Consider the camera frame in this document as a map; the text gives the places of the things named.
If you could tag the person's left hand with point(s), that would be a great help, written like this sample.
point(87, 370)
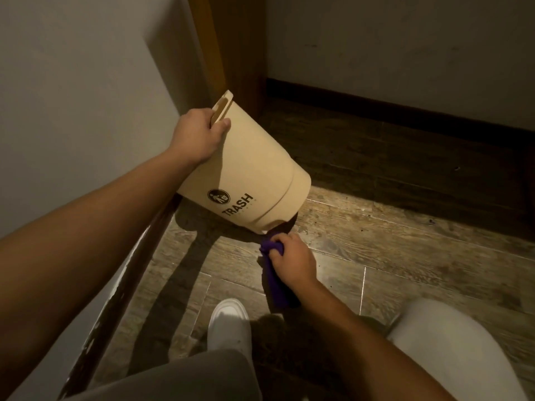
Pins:
point(193, 135)

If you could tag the person's right hand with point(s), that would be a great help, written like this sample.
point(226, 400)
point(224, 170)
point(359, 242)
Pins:
point(292, 261)

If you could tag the person's left thumb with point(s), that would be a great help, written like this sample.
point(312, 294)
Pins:
point(221, 126)

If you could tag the person's right fingers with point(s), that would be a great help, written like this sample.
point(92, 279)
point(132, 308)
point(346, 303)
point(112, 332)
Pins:
point(279, 245)

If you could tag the purple cleaning cloth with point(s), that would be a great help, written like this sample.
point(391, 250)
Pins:
point(276, 279)

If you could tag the beige plastic trash bin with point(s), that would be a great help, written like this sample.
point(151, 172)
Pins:
point(250, 175)

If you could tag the person's left forearm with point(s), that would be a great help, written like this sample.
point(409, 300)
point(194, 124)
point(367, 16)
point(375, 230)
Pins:
point(79, 250)

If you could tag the person's right forearm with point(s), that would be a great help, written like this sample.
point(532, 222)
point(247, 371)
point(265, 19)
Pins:
point(355, 342)

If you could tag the white shoe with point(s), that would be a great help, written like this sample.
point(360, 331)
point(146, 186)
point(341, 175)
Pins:
point(230, 325)

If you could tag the dark baseboard with white marks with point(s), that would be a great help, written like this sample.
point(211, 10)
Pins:
point(119, 300)

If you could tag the dark wooden baseboard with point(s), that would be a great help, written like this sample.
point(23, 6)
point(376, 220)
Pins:
point(397, 110)

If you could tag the person's light grey trouser leg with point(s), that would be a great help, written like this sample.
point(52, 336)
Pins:
point(455, 350)

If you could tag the wooden door frame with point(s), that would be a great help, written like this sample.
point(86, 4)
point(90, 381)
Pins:
point(228, 50)

